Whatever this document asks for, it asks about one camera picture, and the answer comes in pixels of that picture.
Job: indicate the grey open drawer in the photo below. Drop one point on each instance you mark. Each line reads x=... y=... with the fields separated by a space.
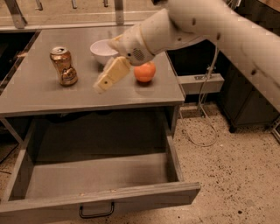
x=126 y=157

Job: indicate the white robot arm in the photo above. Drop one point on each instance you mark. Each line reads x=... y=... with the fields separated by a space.
x=253 y=50

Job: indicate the orange fruit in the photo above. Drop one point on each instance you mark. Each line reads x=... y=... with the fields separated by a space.
x=145 y=72

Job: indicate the dark cabinet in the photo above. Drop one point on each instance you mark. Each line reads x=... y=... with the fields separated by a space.
x=240 y=100

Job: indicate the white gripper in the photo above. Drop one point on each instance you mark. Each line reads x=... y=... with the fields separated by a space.
x=131 y=46

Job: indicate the crushed orange soda can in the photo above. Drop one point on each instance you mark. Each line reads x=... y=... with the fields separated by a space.
x=62 y=61

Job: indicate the white ceramic bowl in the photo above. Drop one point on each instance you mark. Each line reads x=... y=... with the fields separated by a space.
x=102 y=52

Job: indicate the metal rail frame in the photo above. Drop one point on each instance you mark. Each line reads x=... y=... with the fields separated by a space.
x=24 y=15

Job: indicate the grey cabinet counter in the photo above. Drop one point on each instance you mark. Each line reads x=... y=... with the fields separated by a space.
x=34 y=88

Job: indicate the grey side shelf bracket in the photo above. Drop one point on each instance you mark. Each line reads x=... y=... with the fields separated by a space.
x=200 y=84

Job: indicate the black drawer handle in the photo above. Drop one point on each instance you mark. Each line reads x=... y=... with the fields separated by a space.
x=96 y=211

